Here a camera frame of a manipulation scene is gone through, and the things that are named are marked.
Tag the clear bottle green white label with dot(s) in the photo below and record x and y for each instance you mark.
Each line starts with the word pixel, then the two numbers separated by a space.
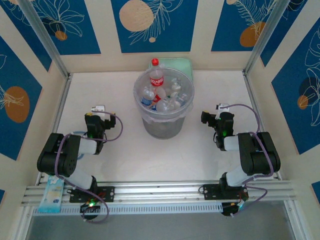
pixel 181 98

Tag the clear bottle blue label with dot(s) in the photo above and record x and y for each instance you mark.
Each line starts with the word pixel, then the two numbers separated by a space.
pixel 146 101

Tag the crushed clear plastic bottle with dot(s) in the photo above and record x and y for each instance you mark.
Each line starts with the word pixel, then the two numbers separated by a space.
pixel 165 106

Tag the clear plastic bin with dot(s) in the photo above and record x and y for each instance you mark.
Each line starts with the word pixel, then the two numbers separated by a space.
pixel 162 130

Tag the clear cola bottle red label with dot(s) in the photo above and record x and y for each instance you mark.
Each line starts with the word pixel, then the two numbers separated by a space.
pixel 156 81
pixel 159 96

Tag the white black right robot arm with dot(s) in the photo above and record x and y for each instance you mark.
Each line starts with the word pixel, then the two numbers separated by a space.
pixel 262 155

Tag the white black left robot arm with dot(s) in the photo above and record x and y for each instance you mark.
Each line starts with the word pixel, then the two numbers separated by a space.
pixel 57 155

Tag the mint green zip pouch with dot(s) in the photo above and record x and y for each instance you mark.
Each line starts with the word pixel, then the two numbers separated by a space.
pixel 180 65

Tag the light blue tissue pack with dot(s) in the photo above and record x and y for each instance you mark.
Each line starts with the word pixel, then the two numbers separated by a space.
pixel 51 195

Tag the black controller board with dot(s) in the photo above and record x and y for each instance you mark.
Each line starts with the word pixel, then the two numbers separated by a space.
pixel 228 210
pixel 86 208

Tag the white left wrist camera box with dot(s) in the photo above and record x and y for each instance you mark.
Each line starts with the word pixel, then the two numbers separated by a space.
pixel 98 108

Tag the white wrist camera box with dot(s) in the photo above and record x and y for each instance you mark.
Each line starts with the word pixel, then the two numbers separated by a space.
pixel 222 107
pixel 98 108

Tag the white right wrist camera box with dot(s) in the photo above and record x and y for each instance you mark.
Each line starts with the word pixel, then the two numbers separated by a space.
pixel 222 107

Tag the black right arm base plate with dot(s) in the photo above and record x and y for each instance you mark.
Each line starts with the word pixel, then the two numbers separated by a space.
pixel 210 191

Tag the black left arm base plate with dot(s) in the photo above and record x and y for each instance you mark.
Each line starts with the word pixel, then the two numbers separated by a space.
pixel 107 193

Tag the aluminium mounting rail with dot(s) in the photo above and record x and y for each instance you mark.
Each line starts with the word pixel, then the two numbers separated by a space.
pixel 160 190

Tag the aluminium frame post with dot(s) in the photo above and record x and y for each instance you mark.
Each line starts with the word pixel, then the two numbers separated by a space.
pixel 45 37
pixel 265 37

